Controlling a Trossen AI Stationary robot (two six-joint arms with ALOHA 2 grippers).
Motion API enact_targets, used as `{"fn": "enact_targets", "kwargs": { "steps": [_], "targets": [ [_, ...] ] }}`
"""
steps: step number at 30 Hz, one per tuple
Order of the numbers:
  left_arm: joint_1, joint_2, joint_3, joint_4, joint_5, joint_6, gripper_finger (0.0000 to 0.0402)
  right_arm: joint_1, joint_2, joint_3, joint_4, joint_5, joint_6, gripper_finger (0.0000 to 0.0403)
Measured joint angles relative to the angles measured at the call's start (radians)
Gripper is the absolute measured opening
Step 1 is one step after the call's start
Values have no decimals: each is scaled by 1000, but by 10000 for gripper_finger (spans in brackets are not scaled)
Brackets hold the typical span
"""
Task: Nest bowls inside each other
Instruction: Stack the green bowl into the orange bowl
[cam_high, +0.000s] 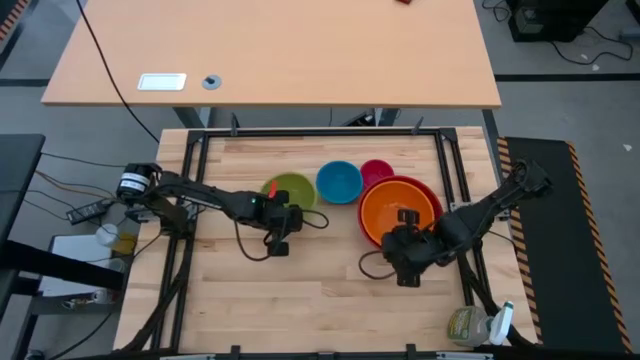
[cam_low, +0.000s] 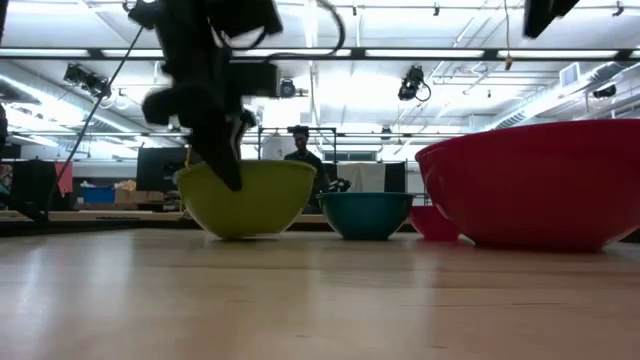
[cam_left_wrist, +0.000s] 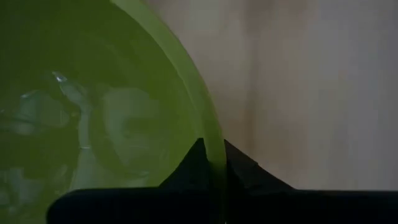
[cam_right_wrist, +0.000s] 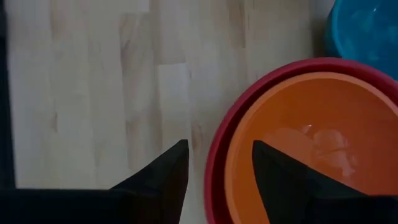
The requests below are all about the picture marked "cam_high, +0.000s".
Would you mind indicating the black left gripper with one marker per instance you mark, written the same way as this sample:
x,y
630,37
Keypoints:
x,y
280,219

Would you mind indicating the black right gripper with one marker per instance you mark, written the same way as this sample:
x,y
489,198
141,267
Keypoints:
x,y
411,248

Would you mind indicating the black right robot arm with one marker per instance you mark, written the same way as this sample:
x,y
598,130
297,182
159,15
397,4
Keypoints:
x,y
475,215

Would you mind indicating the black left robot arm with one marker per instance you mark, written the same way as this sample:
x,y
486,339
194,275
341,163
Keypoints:
x,y
200,190

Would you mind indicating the small red tag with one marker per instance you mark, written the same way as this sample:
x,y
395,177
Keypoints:
x,y
272,189

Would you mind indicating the green bowl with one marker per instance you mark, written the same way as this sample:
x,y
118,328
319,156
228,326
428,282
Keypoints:
x,y
296,187

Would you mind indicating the orange bowl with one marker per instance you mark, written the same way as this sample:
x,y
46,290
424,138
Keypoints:
x,y
390,201

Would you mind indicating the large red bowl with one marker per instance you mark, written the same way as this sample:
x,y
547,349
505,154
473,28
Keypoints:
x,y
434,196

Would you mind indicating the blue bowl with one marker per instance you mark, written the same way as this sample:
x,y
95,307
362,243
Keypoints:
x,y
339,182

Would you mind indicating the small magenta bowl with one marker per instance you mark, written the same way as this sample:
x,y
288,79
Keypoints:
x,y
375,170

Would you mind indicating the spray bottle with white trigger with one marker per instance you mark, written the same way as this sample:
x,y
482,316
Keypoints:
x,y
468,325

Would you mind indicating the black mat with hazard stripes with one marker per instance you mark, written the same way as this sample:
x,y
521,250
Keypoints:
x,y
555,240

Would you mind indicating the light wooden desk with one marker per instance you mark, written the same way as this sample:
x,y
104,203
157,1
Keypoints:
x,y
280,50

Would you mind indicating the clear bottle with white cap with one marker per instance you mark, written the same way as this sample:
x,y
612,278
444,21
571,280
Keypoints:
x,y
107,234

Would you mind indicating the white rectangular desk plate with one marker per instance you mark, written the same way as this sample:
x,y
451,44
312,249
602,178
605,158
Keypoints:
x,y
162,81

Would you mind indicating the white box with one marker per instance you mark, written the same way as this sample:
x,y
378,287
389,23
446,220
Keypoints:
x,y
75,255

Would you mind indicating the black computer case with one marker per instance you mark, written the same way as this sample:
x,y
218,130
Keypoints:
x,y
550,20

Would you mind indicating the black side table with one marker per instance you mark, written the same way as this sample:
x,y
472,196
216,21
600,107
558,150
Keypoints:
x,y
15,175

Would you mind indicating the black aluminium frame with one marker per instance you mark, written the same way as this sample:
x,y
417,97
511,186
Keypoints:
x,y
320,132

